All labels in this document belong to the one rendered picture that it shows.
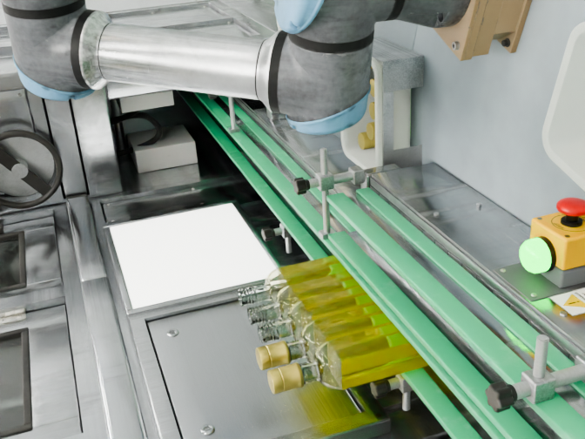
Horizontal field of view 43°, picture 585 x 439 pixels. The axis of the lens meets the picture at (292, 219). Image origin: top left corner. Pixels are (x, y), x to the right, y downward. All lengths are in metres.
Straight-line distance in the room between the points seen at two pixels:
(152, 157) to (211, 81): 1.17
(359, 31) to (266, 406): 0.60
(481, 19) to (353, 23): 0.17
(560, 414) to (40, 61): 0.83
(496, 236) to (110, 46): 0.61
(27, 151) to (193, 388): 0.98
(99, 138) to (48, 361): 0.76
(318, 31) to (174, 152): 1.30
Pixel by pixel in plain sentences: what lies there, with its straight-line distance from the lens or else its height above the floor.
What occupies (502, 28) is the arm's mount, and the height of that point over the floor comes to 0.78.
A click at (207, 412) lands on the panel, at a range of 1.21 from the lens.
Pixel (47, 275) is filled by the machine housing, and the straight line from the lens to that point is 1.78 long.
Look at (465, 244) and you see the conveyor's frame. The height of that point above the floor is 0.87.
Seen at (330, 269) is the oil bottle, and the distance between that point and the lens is 1.25.
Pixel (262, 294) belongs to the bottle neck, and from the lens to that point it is 1.24.
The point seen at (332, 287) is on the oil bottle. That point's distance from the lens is 1.20.
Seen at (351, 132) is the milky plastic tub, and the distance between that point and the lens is 1.48.
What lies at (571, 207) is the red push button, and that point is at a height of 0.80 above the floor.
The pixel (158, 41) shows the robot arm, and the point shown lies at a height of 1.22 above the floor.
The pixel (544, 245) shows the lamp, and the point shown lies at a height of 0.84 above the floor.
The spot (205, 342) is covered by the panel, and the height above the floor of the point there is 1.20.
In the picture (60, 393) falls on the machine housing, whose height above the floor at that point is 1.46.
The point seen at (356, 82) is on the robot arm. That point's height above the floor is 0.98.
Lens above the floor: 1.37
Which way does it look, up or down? 16 degrees down
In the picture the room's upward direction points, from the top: 102 degrees counter-clockwise
